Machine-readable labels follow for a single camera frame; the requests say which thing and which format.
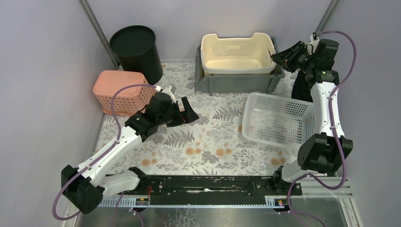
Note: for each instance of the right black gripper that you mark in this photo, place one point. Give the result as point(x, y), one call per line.
point(285, 58)

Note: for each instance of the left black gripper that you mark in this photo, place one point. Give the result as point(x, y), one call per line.
point(181, 112)

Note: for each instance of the pink perforated plastic basket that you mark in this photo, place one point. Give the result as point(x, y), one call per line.
point(128, 101)

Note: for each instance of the white perforated plastic basket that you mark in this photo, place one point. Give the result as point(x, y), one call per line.
point(277, 121)

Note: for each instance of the large black cylindrical container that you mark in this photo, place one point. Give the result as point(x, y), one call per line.
point(136, 50)

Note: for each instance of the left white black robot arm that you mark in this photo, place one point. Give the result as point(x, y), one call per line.
point(86, 185)

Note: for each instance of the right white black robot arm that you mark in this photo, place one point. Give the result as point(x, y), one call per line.
point(325, 151)

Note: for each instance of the black crumpled cloth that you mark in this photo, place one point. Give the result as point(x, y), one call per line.
point(300, 90)

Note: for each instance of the floral patterned table mat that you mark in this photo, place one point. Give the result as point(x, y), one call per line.
point(212, 145)

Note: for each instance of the cream perforated plastic basket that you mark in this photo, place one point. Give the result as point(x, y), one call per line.
point(250, 55)

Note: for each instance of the grey plastic storage bin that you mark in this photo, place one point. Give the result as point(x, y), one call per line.
point(234, 83)

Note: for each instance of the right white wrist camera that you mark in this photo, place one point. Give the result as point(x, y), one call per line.
point(312, 45)

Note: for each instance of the aluminium frame rail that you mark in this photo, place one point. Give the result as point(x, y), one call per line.
point(310, 189)

